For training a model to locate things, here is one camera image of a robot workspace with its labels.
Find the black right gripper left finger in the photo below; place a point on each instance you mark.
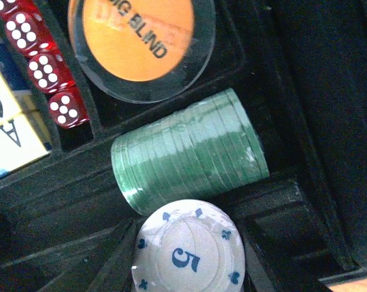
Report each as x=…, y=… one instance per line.
x=115, y=274

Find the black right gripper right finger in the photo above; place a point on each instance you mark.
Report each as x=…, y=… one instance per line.
x=256, y=267

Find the white poker chip stack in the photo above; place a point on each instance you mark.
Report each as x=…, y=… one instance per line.
x=188, y=245

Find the green poker chip stack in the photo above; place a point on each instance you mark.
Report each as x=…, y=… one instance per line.
x=204, y=150

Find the playing card deck box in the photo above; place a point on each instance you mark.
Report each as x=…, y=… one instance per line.
x=24, y=138

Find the red translucent die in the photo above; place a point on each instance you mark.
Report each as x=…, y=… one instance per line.
x=49, y=73
x=8, y=7
x=67, y=108
x=28, y=34

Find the black poker set case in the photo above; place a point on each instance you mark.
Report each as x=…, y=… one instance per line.
x=300, y=70

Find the clear dealer button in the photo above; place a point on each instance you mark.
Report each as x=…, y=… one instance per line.
x=173, y=83

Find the yellow big blind button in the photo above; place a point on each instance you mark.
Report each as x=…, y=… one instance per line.
x=138, y=40

